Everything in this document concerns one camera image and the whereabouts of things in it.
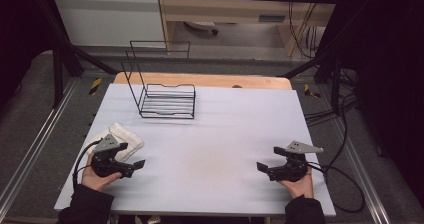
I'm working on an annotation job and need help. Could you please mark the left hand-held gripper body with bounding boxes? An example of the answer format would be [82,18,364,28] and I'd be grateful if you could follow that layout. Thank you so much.
[90,133,135,179]

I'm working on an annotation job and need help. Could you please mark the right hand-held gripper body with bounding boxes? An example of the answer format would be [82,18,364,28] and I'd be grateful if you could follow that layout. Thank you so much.
[266,140,325,183]

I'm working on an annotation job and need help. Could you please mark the white cloth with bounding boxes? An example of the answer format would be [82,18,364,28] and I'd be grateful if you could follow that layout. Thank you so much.
[87,122,145,163]

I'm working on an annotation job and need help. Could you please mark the black wire rack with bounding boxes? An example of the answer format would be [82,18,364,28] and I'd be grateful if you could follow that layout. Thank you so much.
[120,40,197,120]

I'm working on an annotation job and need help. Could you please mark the person's left hand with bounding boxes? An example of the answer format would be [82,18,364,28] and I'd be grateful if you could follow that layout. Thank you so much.
[80,152,123,193]

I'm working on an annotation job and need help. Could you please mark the person's right hand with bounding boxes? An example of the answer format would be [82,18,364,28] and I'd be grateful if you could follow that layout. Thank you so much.
[279,167,315,200]

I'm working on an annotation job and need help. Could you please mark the yellow black tape marker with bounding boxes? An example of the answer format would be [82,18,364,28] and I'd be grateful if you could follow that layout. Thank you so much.
[303,83,322,99]
[88,77,103,96]

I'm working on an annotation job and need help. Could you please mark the white cabinet panel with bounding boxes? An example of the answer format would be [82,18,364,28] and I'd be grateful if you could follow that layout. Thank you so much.
[51,0,167,48]

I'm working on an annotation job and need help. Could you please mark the black curtain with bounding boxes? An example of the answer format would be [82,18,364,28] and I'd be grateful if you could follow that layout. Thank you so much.
[328,0,424,202]
[0,0,56,105]

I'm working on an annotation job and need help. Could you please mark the white power strip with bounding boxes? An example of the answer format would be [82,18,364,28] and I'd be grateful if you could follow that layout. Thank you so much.
[184,20,220,36]

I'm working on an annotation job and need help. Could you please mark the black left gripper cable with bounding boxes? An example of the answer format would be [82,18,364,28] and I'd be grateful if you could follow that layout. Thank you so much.
[72,139,102,189]

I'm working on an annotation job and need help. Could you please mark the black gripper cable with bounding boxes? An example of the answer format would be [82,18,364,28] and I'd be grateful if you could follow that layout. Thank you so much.
[72,139,102,189]
[306,162,366,214]

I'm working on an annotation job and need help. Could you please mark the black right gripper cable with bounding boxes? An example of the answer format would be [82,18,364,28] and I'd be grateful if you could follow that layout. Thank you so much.
[306,162,366,214]

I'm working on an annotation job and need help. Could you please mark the bundle of black floor cables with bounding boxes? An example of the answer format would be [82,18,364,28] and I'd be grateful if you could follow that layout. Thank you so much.
[303,67,359,128]

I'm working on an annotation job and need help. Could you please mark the aluminium floor rail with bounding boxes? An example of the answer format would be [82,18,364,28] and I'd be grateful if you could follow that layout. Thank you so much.
[328,117,392,224]
[0,78,80,212]

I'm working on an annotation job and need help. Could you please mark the hanging desk cables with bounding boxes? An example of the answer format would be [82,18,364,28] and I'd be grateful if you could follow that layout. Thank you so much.
[287,0,334,60]

